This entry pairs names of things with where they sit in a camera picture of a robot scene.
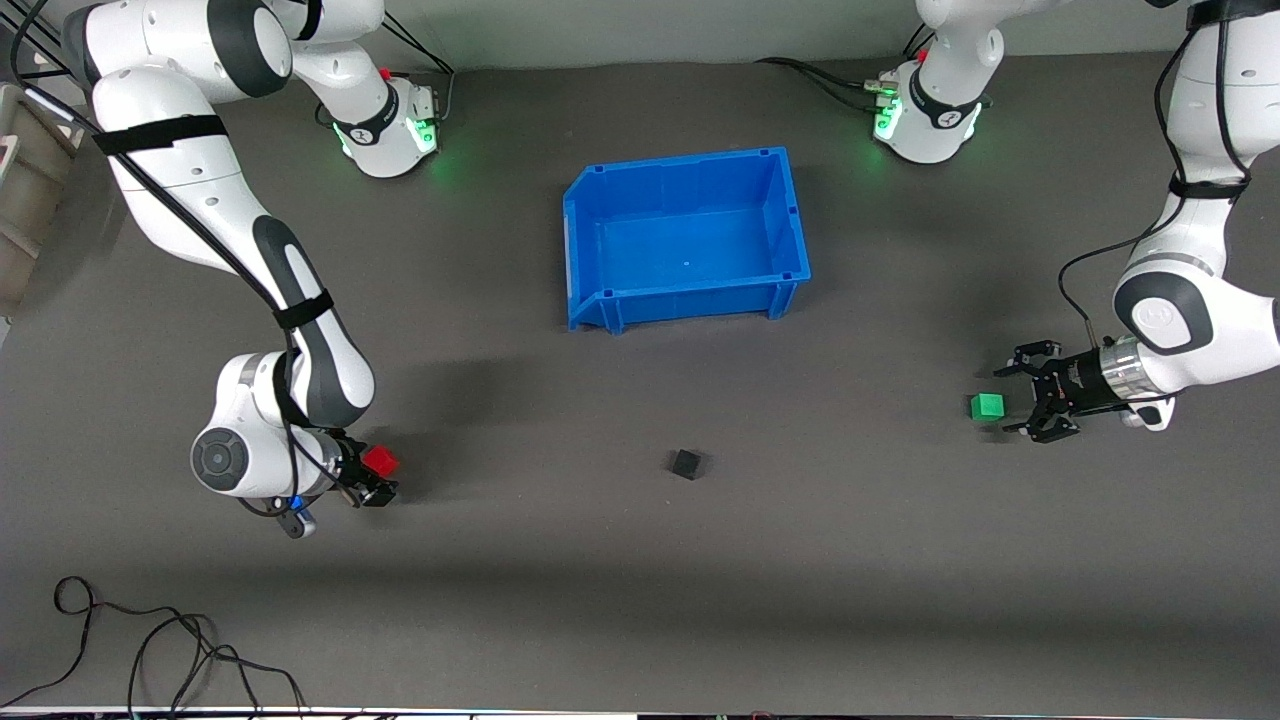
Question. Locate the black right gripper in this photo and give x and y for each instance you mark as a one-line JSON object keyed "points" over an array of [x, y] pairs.
{"points": [[352, 470]]}

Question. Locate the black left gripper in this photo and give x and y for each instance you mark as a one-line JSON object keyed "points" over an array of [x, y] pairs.
{"points": [[1076, 386]]}

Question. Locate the small red cube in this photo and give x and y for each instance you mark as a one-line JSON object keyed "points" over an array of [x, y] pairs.
{"points": [[380, 461]]}

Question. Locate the small green cube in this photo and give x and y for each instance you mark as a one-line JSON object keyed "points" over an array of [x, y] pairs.
{"points": [[987, 406]]}

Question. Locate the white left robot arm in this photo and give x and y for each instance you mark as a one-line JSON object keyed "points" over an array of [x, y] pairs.
{"points": [[1200, 320]]}

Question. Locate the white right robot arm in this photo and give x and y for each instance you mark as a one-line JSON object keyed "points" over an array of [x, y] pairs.
{"points": [[200, 190]]}

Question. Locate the small black cube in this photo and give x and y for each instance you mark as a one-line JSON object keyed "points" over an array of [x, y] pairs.
{"points": [[686, 464]]}

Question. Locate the blue plastic storage bin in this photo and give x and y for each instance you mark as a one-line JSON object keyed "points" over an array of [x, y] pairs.
{"points": [[690, 240]]}

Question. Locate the beige plastic box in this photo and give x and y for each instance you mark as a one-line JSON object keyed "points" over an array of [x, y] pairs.
{"points": [[25, 200]]}

